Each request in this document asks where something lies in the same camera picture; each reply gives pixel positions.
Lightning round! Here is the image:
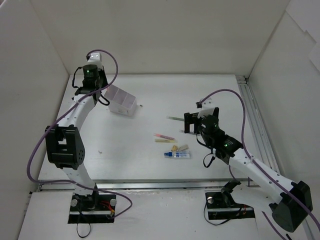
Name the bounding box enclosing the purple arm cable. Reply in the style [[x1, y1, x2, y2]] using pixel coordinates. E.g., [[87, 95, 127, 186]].
[[199, 89, 320, 235], [26, 49, 133, 218]]

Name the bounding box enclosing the yellow eraser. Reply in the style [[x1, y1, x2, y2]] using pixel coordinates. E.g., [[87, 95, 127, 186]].
[[171, 145, 178, 152]]

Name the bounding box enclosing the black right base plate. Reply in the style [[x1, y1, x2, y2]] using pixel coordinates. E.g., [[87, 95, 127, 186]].
[[204, 191, 256, 223]]

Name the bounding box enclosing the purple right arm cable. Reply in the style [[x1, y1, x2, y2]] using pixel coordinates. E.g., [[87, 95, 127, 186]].
[[199, 89, 320, 235]]

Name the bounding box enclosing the blue white correction pen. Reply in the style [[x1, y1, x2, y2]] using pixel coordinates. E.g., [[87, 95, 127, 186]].
[[163, 151, 191, 159]]

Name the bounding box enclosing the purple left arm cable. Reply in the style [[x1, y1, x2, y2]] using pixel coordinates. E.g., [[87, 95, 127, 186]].
[[26, 49, 133, 218]]

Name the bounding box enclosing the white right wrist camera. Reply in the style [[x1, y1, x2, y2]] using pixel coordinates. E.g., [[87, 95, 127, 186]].
[[196, 97, 215, 119]]

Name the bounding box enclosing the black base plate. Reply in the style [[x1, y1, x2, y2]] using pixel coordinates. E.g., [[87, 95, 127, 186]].
[[67, 194, 117, 224], [204, 191, 256, 223]]

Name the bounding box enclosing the white divided organizer box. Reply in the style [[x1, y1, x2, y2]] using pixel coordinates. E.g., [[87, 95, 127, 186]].
[[104, 84, 137, 117]]

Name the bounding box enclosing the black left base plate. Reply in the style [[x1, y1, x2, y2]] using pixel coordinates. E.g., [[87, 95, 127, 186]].
[[67, 194, 117, 224]]

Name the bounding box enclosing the yellow highlighter pen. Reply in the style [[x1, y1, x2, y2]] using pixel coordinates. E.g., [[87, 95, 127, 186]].
[[154, 139, 177, 143]]

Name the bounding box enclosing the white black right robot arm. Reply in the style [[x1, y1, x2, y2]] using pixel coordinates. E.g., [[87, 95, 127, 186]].
[[183, 107, 313, 233]]

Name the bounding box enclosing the green marker pen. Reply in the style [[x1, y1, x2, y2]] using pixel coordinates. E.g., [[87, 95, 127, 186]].
[[166, 116, 185, 122]]

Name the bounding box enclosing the pink purple highlighter pen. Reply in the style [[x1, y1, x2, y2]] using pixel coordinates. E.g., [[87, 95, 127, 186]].
[[153, 133, 176, 141]]

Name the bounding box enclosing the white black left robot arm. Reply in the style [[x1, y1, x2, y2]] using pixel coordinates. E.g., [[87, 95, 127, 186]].
[[45, 63, 108, 210]]

